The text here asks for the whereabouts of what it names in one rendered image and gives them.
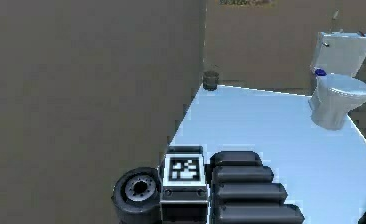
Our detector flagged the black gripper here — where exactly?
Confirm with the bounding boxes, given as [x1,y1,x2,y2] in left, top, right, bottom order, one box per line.
[111,166,163,224]

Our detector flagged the dark grey waste bin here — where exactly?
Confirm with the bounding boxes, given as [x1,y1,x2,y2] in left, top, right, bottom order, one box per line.
[202,69,221,92]

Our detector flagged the white toilet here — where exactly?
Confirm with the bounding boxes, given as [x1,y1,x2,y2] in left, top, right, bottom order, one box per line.
[307,30,366,131]

